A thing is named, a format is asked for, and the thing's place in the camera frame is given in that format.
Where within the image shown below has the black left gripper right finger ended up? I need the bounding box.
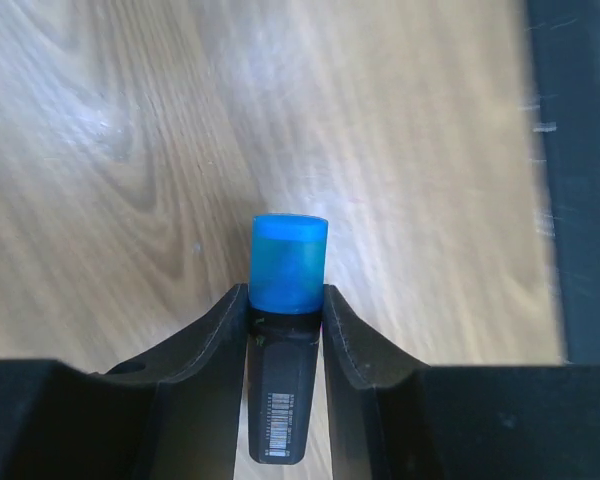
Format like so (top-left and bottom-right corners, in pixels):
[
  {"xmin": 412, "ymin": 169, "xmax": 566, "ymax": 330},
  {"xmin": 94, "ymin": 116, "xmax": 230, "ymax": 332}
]
[{"xmin": 323, "ymin": 285, "xmax": 600, "ymax": 479}]

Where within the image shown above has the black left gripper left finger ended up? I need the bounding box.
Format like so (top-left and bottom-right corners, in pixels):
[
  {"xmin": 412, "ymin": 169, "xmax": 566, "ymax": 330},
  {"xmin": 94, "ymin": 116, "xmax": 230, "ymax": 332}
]
[{"xmin": 0, "ymin": 285, "xmax": 247, "ymax": 479}]

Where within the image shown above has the black highlighter blue cap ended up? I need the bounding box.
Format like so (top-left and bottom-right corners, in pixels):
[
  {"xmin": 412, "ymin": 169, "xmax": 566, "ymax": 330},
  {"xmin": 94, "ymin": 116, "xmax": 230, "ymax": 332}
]
[{"xmin": 247, "ymin": 214, "xmax": 328, "ymax": 465}]

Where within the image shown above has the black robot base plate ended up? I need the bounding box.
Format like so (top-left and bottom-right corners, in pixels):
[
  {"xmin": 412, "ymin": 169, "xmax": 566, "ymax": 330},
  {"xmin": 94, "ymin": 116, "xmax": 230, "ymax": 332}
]
[{"xmin": 526, "ymin": 1, "xmax": 600, "ymax": 365}]

